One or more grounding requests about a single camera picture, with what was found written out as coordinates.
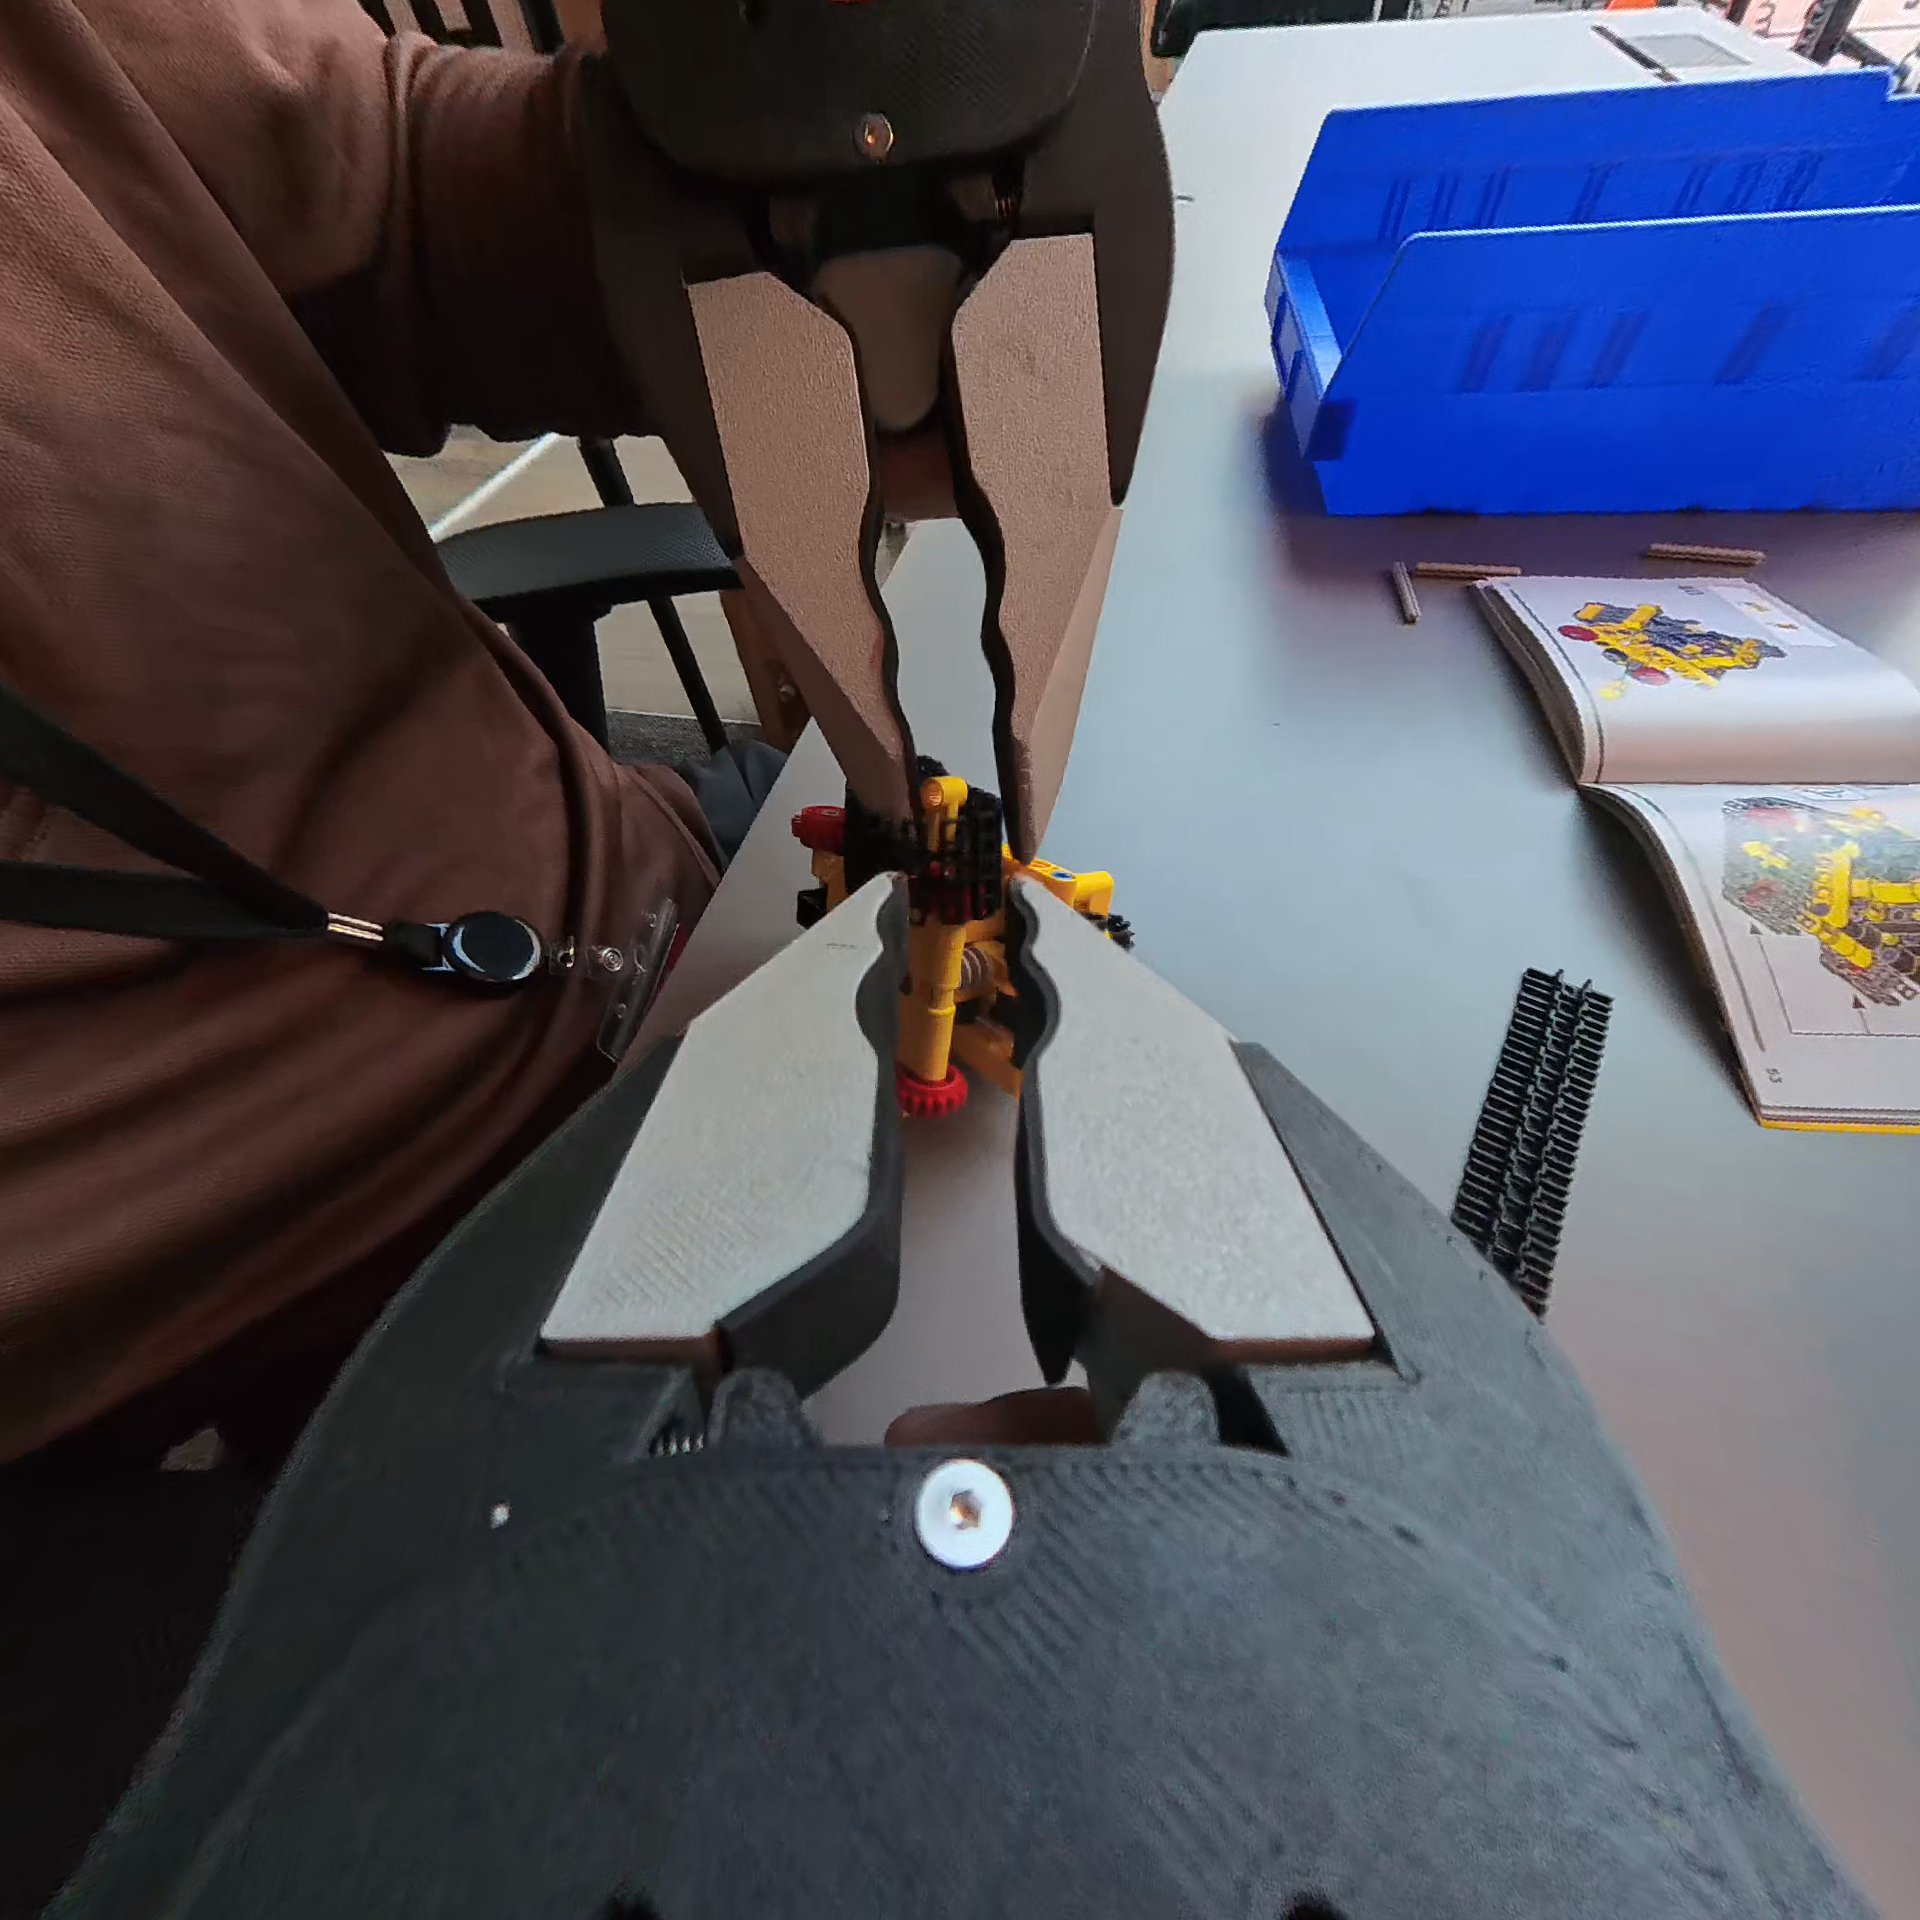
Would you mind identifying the black office chair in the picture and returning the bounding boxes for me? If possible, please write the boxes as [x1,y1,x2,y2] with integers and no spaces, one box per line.
[431,434,759,752]

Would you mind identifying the person's left forearm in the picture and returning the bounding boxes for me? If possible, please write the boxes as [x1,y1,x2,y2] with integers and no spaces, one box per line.
[0,0,712,459]

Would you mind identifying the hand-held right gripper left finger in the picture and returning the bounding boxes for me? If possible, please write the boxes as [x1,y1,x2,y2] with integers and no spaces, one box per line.
[536,870,911,1402]

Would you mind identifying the yellow lego bulldozer model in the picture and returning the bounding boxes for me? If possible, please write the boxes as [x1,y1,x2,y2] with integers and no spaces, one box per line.
[790,756,1134,1121]

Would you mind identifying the clear badge holder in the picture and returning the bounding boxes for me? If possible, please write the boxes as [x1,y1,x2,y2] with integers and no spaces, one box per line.
[596,896,683,1066]

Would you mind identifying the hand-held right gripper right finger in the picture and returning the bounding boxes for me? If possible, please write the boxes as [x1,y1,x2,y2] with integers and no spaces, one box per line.
[1007,877,1377,1385]

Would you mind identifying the open lego instruction booklet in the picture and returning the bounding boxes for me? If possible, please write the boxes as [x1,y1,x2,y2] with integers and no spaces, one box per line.
[1470,574,1920,1130]

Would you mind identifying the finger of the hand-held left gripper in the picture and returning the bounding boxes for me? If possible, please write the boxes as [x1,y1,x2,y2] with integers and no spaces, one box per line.
[942,228,1127,864]
[687,269,924,874]

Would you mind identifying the blue plastic bin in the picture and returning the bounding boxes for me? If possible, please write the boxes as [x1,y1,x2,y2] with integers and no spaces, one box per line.
[1264,65,1920,520]

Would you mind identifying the black lanyard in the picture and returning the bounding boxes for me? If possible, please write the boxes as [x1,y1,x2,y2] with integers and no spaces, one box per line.
[0,682,392,947]

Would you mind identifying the person in brown shirt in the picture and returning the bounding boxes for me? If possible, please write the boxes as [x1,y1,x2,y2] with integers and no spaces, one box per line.
[0,0,735,1466]

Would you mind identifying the black round badge reel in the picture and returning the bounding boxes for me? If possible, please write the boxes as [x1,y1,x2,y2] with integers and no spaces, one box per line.
[374,907,577,995]

